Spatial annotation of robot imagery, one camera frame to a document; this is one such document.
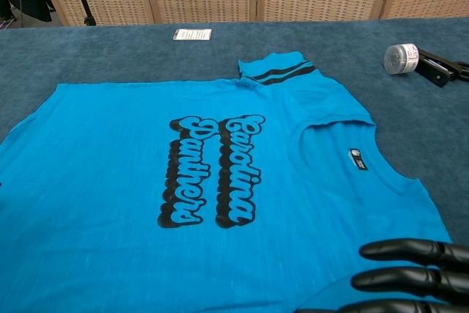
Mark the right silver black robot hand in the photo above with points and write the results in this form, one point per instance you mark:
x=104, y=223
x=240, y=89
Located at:
x=421, y=283

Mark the blue Carolina Panthers T-shirt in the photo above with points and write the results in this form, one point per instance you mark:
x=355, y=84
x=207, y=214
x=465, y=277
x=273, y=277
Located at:
x=110, y=199

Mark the black stapler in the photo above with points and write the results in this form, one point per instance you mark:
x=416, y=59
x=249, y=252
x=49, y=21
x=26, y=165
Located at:
x=436, y=69

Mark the small clear jar white label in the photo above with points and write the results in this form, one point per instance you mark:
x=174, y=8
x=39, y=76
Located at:
x=399, y=59

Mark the white card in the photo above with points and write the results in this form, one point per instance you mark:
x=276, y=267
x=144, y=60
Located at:
x=192, y=34

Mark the blue carpet table cover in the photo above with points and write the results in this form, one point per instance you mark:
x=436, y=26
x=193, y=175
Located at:
x=110, y=56

